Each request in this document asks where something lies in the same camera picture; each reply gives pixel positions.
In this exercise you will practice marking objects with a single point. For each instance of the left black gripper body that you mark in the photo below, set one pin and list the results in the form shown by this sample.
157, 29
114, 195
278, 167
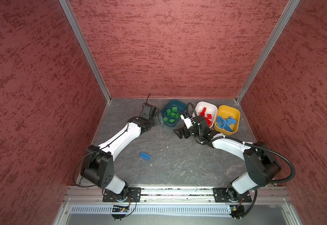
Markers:
156, 121

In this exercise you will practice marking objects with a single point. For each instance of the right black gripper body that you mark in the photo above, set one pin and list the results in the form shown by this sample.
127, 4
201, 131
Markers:
192, 131

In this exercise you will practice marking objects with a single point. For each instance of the red long lego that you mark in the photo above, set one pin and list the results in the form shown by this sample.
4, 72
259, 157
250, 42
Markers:
203, 112

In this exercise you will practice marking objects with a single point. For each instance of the blue long lego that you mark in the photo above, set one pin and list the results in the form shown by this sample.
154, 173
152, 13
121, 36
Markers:
226, 127
231, 121
145, 156

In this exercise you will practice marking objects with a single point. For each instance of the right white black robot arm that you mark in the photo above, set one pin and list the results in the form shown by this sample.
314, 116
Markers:
261, 165

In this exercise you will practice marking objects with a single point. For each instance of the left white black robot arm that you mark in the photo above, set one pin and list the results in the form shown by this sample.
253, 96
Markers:
98, 162

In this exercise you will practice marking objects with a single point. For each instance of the teal plastic bin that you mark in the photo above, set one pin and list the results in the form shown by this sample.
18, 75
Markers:
181, 109

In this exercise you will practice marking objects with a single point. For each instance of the white plastic bin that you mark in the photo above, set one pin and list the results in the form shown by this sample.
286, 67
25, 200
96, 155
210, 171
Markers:
211, 109

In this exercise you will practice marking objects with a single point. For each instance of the yellow plastic bin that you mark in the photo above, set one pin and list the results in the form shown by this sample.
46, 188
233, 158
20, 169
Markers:
225, 112

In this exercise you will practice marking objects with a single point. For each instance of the right controller board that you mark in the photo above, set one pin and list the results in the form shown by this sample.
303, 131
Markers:
237, 211

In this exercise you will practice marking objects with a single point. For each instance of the controller board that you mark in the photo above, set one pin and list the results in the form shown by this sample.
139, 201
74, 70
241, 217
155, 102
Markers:
237, 211
119, 209

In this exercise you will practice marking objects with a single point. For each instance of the left controller board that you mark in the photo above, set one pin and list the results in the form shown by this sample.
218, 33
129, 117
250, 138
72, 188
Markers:
119, 209

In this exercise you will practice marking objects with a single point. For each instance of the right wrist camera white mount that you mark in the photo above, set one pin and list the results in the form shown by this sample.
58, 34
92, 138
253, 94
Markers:
187, 120

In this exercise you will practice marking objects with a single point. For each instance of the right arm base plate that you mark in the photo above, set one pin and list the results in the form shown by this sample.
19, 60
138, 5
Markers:
229, 195

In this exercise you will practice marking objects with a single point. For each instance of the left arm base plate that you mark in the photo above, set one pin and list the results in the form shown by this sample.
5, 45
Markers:
130, 194

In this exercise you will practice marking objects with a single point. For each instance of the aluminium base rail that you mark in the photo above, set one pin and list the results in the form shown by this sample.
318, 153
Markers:
173, 201

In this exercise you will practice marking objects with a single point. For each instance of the aluminium corner post left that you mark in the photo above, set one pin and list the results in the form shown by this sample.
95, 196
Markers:
68, 11

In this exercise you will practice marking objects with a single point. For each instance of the aluminium corner post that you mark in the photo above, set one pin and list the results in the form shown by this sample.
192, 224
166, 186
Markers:
68, 11
274, 36

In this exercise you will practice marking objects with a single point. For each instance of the aluminium corner post right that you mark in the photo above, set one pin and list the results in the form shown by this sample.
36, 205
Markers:
274, 36

